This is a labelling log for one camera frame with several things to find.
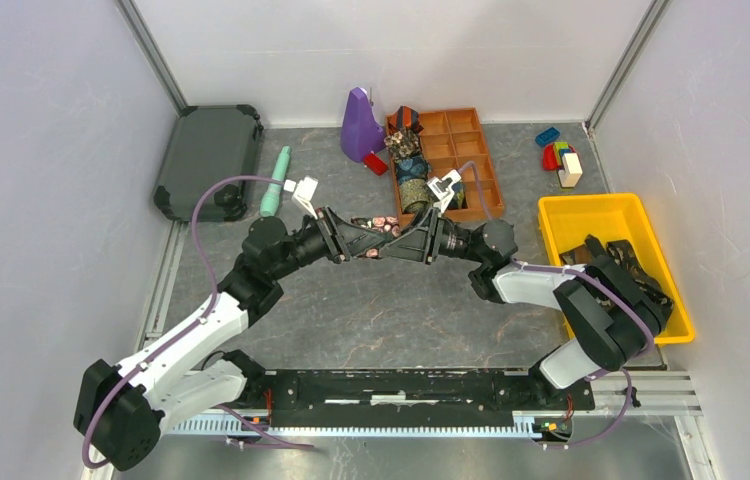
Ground colourful toy block stack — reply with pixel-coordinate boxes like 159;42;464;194
541;141;583;189

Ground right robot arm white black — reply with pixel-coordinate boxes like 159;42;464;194
367;213;673;408

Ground rolled brown floral tie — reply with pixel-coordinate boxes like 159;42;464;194
384;128;422;162

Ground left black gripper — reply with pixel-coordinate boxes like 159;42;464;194
270;205;386;281

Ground rolled olive patterned tie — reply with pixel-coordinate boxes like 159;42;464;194
398;178;432;214

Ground blue toy brick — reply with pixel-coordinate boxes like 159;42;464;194
534;127;560;148

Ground dark paisley ties in bin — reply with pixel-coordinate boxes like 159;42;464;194
559;235;675;317

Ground rolled navy gold tie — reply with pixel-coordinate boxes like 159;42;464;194
447;182;466;210

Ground rolled orange black tie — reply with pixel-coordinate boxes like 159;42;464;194
388;105;424;134

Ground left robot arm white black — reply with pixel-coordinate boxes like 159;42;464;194
73;207;402;471

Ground mint green flashlight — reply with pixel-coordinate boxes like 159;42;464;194
259;146;291;217

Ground small red block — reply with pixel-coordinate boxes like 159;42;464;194
363;153;389;176

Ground dark green suitcase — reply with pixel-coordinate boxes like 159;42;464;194
152;104;263;222

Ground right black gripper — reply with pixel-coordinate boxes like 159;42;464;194
373;207;486;266

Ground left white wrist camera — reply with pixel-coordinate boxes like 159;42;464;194
283;176;318;218

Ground aluminium rail frame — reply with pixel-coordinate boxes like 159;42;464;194
103;370;704;442

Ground rolled blue patterned tie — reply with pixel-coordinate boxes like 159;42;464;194
394;155;430;186

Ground black pink rose tie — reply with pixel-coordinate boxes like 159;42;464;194
350;216;402;240

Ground purple metronome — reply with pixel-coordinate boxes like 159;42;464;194
340;87;385;163

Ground yellow plastic bin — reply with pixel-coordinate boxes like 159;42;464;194
538;193;696;346

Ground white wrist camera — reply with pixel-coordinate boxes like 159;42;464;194
283;176;318;218
427;170;462;214

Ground orange compartment tray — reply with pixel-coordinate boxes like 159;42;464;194
385;108;505;226

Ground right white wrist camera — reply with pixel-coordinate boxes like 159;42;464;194
427;170;462;214

